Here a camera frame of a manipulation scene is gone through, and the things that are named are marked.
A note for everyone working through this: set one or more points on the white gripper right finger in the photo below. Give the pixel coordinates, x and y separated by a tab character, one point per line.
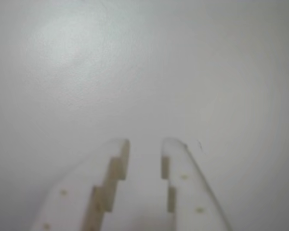
190	192

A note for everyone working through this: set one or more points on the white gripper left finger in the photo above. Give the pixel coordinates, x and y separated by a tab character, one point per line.
72	192

